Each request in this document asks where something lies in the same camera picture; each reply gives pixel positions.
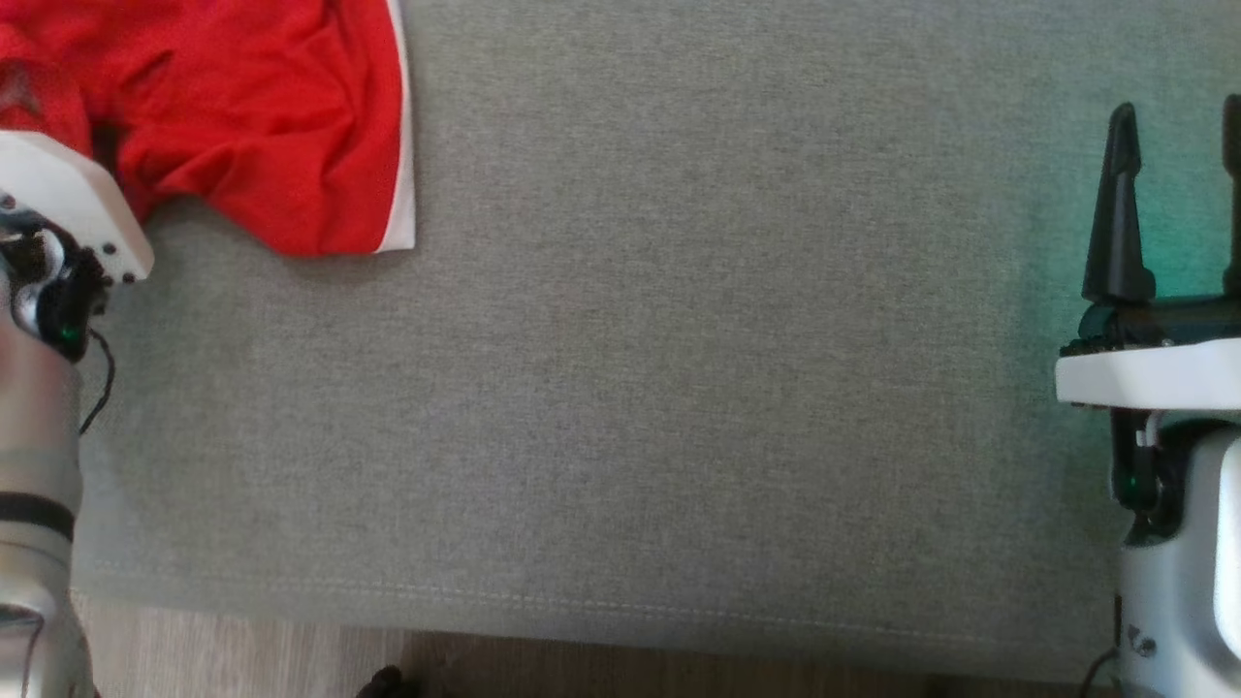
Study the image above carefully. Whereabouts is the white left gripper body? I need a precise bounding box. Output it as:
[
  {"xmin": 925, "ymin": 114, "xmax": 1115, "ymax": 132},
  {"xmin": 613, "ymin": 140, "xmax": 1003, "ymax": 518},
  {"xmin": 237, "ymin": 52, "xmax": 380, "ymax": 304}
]
[{"xmin": 0, "ymin": 131, "xmax": 155, "ymax": 287}]

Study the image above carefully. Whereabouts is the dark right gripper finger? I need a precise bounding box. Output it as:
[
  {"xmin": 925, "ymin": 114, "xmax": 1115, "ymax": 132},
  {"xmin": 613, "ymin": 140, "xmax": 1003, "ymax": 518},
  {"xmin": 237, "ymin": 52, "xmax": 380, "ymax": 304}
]
[
  {"xmin": 1081, "ymin": 102, "xmax": 1157, "ymax": 303},
  {"xmin": 1222, "ymin": 92, "xmax": 1241, "ymax": 297}
]

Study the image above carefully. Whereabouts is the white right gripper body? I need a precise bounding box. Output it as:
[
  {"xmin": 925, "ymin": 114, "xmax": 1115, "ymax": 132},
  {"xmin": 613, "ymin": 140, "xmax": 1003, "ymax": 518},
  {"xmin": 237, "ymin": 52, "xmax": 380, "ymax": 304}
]
[{"xmin": 1055, "ymin": 294, "xmax": 1241, "ymax": 410}]

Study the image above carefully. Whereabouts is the red shorts white trim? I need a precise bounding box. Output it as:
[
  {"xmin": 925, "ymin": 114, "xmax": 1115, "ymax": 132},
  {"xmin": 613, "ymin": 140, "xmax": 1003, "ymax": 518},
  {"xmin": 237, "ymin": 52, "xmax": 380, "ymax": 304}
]
[{"xmin": 0, "ymin": 0, "xmax": 418, "ymax": 258}]

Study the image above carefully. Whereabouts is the large grey sofa chaise cushion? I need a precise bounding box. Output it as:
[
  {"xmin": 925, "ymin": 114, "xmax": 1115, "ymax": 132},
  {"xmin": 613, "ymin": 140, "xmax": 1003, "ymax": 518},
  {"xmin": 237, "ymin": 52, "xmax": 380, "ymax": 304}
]
[{"xmin": 0, "ymin": 0, "xmax": 1241, "ymax": 684}]

